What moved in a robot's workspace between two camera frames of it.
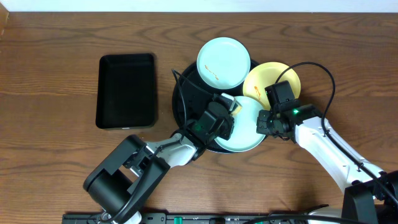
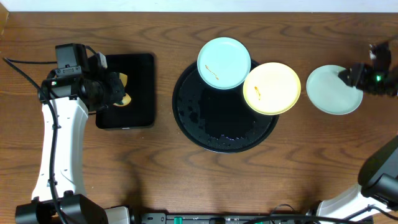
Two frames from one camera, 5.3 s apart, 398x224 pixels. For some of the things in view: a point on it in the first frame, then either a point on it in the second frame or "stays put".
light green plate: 223,63 stays put
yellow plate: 266,74 stays put
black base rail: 204,219 stays put
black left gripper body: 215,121 -> 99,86
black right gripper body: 267,124 -> 365,80
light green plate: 245,137 -> 330,93
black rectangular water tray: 125,91 stays put
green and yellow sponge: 237,109 -> 126,99
